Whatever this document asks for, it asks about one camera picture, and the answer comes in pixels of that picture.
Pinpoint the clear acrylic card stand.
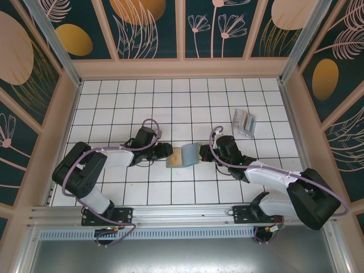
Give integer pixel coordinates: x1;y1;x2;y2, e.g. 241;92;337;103
230;107;257;139

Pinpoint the pale green card holder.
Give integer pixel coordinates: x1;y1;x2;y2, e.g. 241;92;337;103
166;143;200;169

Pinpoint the grey metal sheet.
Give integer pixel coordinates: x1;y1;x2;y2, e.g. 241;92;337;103
16;224;352;273

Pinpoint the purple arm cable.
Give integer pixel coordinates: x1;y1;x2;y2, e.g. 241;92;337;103
62;118;163;248
209;125;350;246

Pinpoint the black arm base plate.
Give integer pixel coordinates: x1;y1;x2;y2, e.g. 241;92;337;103
232;204;285;225
81;206;134;228

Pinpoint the aluminium table side rail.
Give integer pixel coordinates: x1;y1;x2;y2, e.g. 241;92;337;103
278;81;321;204
42;81;84;206

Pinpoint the aluminium mounting rail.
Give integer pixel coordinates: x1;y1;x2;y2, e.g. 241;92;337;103
27;201;339;228

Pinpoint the slotted grey cable tray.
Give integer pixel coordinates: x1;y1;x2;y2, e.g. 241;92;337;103
39;228;257;240

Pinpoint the aluminium frame post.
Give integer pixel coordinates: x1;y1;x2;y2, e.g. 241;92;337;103
280;0;340;84
22;0;83;88

